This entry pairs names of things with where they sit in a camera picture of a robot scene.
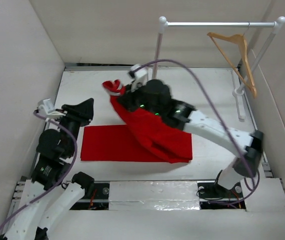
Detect white clothes rack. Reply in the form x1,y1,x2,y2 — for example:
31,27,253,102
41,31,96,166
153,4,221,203
154,16,285,122

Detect red trousers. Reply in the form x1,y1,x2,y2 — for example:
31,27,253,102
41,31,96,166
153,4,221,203
80,79,193,164

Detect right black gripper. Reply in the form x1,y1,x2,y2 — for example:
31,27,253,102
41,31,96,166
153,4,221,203
115,80,163,118

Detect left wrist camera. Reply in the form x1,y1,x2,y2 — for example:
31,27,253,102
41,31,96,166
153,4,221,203
35,98,65,120

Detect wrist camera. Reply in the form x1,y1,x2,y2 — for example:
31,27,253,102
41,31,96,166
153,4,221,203
128,64,149,92
35,98,65,120

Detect silver tape strip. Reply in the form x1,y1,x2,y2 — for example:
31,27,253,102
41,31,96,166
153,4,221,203
108,180,200,211

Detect wooden clothes hanger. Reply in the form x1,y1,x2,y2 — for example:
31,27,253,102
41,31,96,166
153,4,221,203
207,32,258,98

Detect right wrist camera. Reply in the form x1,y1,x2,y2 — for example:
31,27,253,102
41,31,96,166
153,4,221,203
128,64,149,92

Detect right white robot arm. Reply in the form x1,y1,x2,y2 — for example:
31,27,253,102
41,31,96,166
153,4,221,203
115,79,264,197

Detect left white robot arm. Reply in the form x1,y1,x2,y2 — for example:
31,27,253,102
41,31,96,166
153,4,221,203
0,98,95,240

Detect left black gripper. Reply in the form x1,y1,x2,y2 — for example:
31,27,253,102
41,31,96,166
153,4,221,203
55,97,95,156

